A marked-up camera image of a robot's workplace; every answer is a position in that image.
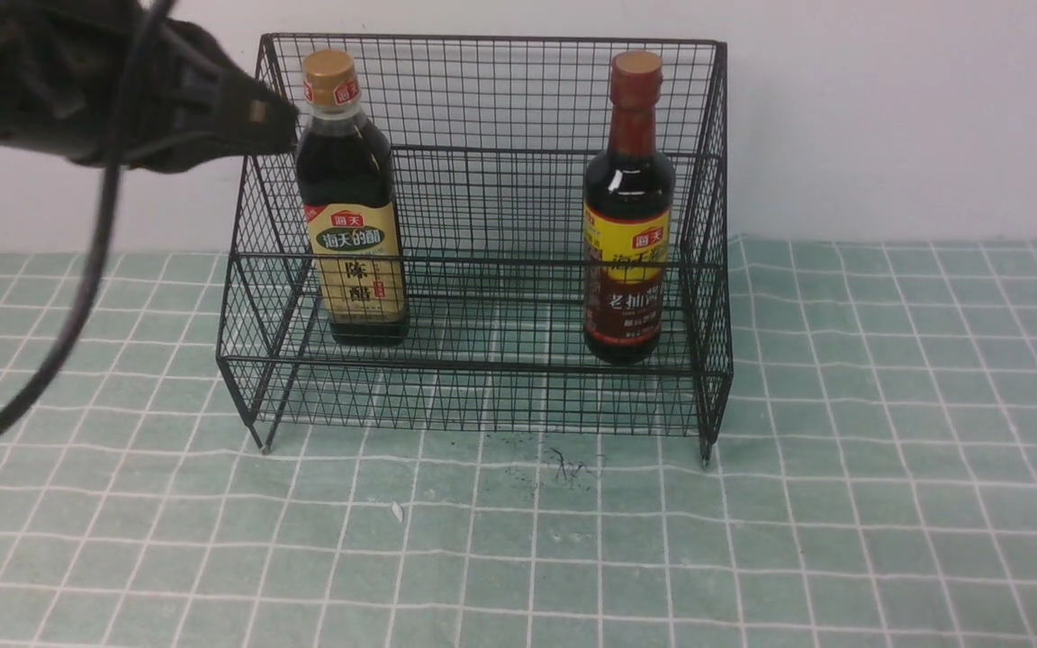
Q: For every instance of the soy sauce bottle red cap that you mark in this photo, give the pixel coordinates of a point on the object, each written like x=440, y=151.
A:
x=628, y=191

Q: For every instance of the black wire mesh shelf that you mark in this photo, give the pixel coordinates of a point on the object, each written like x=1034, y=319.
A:
x=490, y=137

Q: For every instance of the vinegar bottle gold cap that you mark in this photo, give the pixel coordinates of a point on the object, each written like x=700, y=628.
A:
x=343, y=166

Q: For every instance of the green checkered tablecloth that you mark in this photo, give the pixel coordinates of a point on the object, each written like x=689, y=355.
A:
x=875, y=485

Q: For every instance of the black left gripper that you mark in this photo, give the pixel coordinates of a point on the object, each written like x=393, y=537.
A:
x=61, y=64

